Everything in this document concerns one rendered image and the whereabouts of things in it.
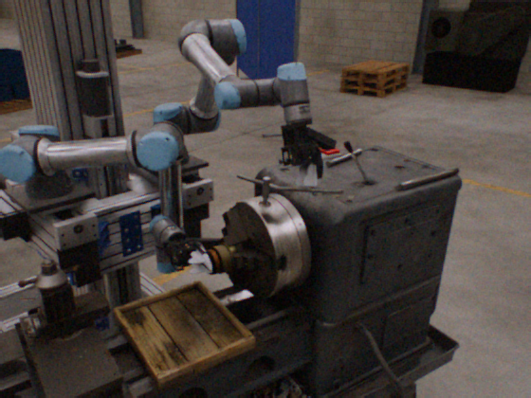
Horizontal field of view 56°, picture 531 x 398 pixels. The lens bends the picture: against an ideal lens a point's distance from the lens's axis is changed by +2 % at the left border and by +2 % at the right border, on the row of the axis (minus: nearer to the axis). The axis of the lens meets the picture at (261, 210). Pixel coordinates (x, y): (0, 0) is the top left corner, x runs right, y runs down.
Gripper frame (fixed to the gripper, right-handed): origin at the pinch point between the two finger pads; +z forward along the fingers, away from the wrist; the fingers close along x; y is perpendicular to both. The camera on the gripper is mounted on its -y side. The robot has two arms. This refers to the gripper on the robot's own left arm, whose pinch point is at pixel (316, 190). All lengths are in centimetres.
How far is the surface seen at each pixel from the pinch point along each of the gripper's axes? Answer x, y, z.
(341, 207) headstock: 1.7, -7.1, 6.2
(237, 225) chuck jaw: -22.5, 15.0, 7.8
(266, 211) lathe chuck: -11.5, 10.3, 4.2
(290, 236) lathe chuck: -6.3, 6.9, 12.2
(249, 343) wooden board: -10.7, 24.1, 40.2
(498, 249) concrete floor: -117, -250, 98
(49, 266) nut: -24, 69, 6
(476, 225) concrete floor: -149, -274, 87
